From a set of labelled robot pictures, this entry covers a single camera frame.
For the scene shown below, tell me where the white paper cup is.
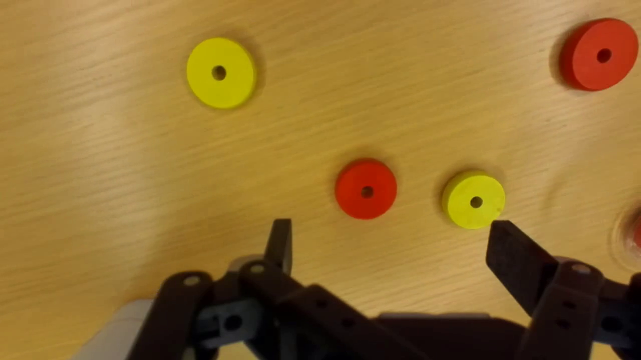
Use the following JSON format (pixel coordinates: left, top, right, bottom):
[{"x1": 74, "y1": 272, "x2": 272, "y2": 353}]
[{"x1": 72, "y1": 301, "x2": 153, "y2": 360}]

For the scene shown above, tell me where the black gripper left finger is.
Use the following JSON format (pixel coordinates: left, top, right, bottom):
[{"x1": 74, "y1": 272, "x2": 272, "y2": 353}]
[{"x1": 127, "y1": 218, "x2": 421, "y2": 360}]

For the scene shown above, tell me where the yellow ring front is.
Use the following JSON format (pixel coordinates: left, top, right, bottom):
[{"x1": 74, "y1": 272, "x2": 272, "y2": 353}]
[{"x1": 184, "y1": 36, "x2": 259, "y2": 112}]

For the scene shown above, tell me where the small yellow ring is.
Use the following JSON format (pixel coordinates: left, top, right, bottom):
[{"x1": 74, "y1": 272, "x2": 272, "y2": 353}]
[{"x1": 438, "y1": 170, "x2": 508, "y2": 232}]

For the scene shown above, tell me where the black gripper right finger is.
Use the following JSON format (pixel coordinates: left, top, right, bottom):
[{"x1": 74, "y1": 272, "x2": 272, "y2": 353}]
[{"x1": 484, "y1": 220, "x2": 641, "y2": 360}]

